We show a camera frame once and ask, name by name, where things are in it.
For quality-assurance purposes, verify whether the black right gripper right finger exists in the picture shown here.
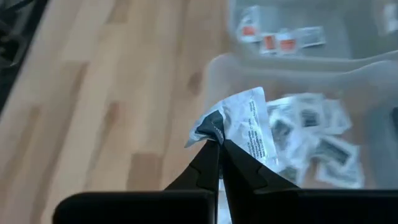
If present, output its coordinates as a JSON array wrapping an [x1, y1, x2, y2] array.
[[221, 139, 299, 194]]

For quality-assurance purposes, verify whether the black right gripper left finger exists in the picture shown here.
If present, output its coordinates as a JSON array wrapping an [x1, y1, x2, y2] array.
[[164, 139, 221, 192]]

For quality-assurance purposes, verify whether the white packet black text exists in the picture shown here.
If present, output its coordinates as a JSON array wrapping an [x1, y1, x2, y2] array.
[[185, 86, 279, 224], [269, 102, 296, 150], [279, 155, 308, 185], [323, 99, 353, 134], [313, 136, 359, 166]]

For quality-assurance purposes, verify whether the black label packet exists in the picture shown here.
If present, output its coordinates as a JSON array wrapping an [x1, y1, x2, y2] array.
[[295, 95, 327, 134]]

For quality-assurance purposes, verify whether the translucent white packet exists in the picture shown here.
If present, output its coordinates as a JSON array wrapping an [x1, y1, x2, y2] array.
[[317, 161, 364, 189]]

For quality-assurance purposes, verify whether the clear plastic bin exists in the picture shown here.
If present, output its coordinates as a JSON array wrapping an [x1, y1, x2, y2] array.
[[205, 52, 398, 190]]

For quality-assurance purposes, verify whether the light grey plastic bin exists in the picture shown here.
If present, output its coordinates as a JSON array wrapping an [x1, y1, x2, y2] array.
[[226, 0, 398, 72]]

